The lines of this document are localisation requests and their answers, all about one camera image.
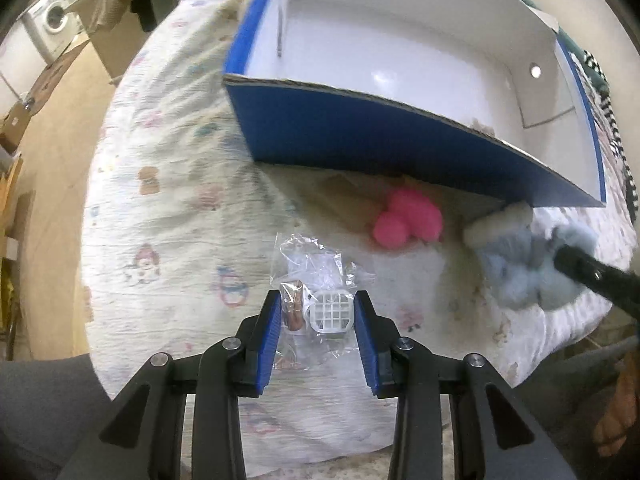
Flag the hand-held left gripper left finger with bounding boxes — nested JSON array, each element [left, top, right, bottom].
[[55, 290, 283, 480]]

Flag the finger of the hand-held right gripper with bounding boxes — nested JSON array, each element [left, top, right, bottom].
[[552, 244, 640, 320]]

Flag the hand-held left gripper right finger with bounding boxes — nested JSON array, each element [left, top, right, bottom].
[[352, 290, 581, 480]]

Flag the blue-grey plush toy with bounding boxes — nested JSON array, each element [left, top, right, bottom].
[[462, 201, 598, 312]]

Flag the clear plastic bag with parts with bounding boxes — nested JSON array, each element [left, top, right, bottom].
[[267, 232, 378, 363]]

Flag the blue cardboard box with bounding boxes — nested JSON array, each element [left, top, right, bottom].
[[221, 0, 608, 209]]

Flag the person's right hand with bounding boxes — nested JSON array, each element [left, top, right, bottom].
[[595, 355, 640, 457]]

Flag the pink plush toy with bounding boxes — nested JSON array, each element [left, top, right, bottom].
[[371, 185, 445, 249]]

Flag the black and white checkered cloth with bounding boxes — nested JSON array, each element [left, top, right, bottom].
[[582, 50, 640, 223]]

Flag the person's grey trousers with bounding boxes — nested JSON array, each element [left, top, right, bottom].
[[0, 354, 117, 480]]

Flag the wooden furniture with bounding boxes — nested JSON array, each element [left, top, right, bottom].
[[0, 154, 37, 361]]

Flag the brown cardboard box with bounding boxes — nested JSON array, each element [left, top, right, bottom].
[[0, 37, 92, 155]]

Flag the white washing machine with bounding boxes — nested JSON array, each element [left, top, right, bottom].
[[25, 0, 77, 37]]

